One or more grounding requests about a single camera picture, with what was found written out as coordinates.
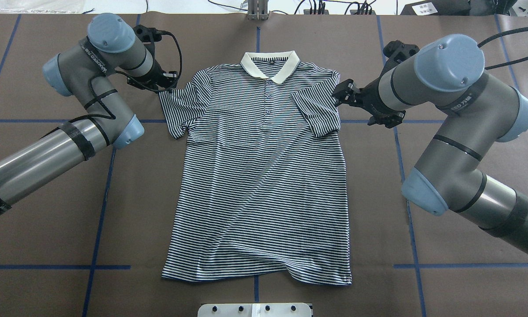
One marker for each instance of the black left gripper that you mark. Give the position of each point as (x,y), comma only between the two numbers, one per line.
(157,73)

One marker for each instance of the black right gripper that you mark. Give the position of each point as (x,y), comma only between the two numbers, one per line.
(369,97)

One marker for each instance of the navy white striped polo shirt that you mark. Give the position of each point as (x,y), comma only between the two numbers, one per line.
(263,185)

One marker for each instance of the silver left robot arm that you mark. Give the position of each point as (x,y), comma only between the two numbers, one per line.
(59,71)

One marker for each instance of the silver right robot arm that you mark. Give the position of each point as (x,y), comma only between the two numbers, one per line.
(480,110)

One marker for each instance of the black box with label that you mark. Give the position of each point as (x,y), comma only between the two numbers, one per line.
(437,7)

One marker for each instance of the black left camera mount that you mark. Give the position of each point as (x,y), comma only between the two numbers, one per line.
(147,34)

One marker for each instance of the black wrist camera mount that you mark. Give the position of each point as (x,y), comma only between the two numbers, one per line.
(397,52)

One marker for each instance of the aluminium frame post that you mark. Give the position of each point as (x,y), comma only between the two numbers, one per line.
(257,10)

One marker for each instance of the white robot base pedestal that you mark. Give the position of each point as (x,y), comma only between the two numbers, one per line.
(275,309)

